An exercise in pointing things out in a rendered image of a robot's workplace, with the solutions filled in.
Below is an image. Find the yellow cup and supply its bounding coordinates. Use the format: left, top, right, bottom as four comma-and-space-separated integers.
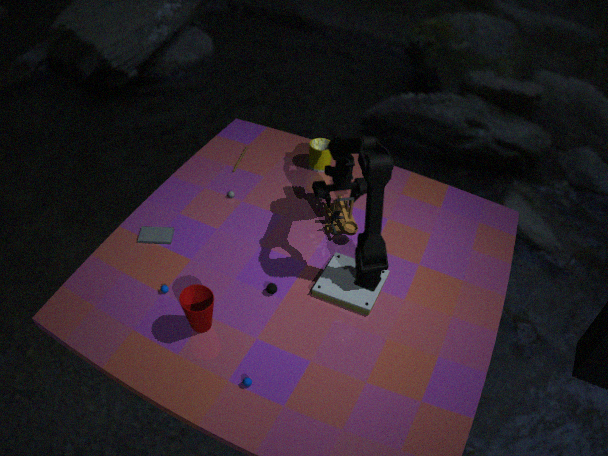
309, 138, 332, 172

